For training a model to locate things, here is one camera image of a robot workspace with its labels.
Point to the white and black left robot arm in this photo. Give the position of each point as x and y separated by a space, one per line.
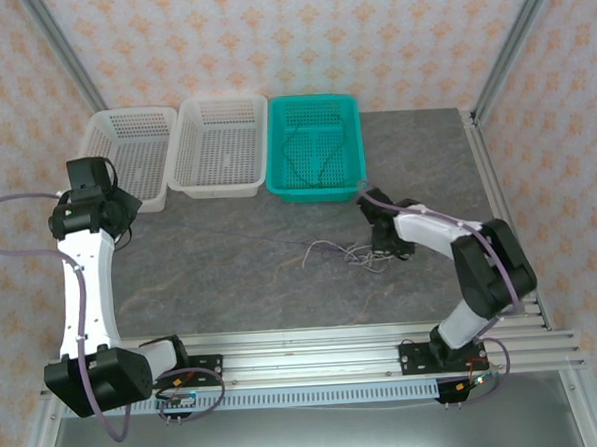
94 294

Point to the white perforated plastic basket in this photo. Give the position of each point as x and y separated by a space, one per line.
224 137
134 137

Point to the teal perforated plastic basket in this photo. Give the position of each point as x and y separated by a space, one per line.
314 147

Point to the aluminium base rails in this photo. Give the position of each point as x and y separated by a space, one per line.
310 355

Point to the small circuit board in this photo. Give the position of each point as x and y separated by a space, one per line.
180 400
479 380

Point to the grey metal lower shelf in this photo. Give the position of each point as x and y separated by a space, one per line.
310 438

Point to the aluminium side rail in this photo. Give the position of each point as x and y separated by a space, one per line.
491 173

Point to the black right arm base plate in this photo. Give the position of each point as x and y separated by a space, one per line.
410 358

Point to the aluminium upright post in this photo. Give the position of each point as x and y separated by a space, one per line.
63 50
516 37

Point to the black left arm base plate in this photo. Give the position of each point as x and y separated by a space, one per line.
206 368

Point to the aluminium frame leg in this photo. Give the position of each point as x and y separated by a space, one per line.
37 442
591 413

